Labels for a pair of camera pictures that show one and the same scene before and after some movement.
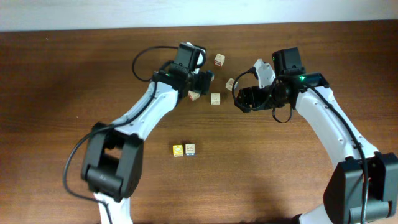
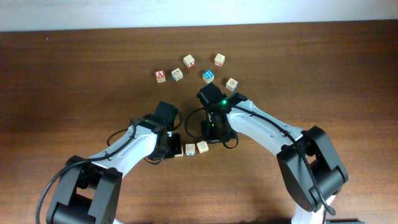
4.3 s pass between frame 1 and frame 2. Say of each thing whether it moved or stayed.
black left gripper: moved
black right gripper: moved
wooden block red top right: stayed
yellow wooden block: stayed
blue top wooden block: stayed
